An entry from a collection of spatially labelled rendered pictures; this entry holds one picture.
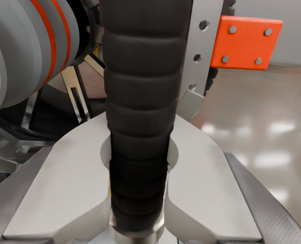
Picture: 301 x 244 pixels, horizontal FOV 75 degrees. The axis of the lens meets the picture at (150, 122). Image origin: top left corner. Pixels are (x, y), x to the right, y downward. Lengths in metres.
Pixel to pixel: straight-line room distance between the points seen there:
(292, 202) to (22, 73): 1.38
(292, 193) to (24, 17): 1.45
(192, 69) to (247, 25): 0.09
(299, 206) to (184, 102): 1.18
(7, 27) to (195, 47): 0.22
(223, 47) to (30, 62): 0.24
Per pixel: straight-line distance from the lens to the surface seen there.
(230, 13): 0.41
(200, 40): 0.31
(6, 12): 0.22
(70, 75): 0.45
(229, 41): 0.32
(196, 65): 0.31
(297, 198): 1.47
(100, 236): 0.77
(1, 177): 0.82
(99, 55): 0.81
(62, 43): 0.28
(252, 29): 0.33
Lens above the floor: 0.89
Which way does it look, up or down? 30 degrees down
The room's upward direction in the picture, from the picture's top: 4 degrees clockwise
